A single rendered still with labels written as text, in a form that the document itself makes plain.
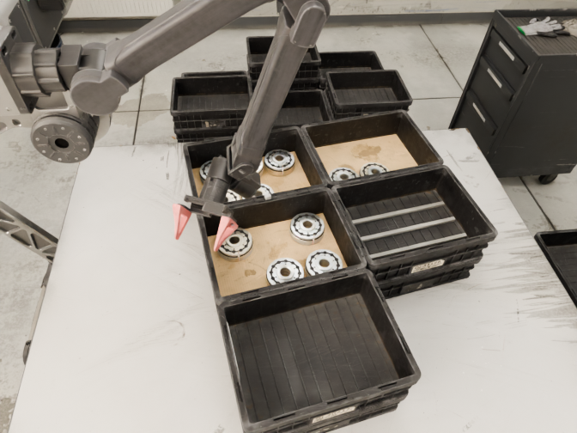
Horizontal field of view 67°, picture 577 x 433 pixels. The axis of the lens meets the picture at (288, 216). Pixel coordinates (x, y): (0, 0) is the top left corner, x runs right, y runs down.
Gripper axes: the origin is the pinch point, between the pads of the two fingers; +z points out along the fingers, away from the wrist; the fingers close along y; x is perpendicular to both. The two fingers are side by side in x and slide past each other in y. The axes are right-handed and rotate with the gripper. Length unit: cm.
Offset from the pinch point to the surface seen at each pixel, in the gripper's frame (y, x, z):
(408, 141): -39, -58, -62
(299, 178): -7, -46, -35
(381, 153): -31, -57, -55
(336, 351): -34.9, -22.9, 14.4
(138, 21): 201, -194, -185
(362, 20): 27, -243, -257
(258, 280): -9.4, -27.1, 2.7
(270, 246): -8.1, -32.5, -8.1
